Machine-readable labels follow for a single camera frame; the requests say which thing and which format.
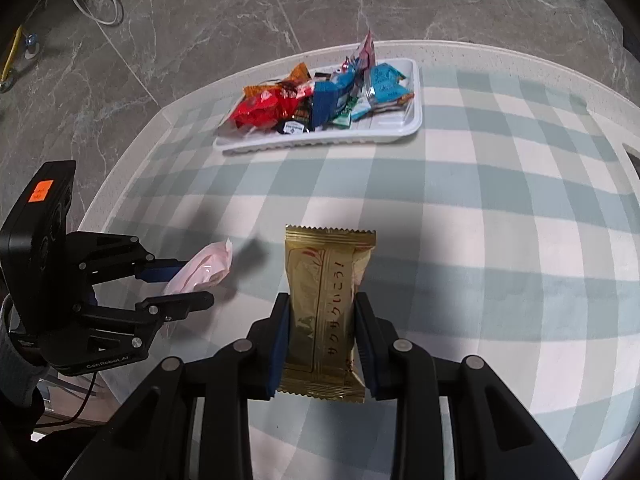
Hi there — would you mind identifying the yellow gas hose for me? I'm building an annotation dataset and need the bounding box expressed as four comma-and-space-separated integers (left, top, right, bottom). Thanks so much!
0, 24, 25, 86

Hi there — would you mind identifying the orange snack packet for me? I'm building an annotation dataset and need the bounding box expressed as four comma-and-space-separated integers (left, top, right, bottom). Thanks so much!
243, 62, 311, 99

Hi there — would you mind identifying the white power cable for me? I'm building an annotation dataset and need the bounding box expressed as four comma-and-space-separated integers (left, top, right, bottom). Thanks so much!
49, 0, 125, 27

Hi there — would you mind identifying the white plastic tray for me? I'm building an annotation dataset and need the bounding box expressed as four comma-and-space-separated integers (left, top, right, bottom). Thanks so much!
214, 51, 423, 154

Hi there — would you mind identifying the large red snack packet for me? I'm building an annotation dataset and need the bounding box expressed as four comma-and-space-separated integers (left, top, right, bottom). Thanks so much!
230, 86, 314, 128

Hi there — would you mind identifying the gold snack bar packet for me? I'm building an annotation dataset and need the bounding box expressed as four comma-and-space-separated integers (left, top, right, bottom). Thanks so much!
279, 226, 376, 403

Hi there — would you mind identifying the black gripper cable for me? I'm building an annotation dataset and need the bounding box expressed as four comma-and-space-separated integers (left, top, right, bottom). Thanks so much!
29, 372, 99, 430

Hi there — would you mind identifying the pale pink snack packet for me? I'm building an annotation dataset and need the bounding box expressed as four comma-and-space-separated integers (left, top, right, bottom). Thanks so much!
163, 238, 233, 295

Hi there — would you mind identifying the blue chip snack packet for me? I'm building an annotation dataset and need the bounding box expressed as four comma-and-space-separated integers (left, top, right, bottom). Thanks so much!
310, 61, 357, 130

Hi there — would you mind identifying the green snack packet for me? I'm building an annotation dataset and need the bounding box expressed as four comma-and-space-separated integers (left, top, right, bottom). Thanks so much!
330, 96, 359, 129

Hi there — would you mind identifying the white long snack packet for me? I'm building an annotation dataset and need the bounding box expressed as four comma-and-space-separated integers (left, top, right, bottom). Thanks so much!
349, 32, 376, 70

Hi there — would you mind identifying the black snack packet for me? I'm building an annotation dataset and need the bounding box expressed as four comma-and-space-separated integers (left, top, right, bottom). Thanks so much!
276, 77, 316, 134

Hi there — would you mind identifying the light blue snack packet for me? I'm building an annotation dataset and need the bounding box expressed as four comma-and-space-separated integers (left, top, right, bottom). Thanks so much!
350, 63, 414, 122

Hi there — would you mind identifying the green white checkered tablecloth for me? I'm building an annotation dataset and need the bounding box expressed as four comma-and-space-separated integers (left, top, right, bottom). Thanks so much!
104, 68, 639, 479

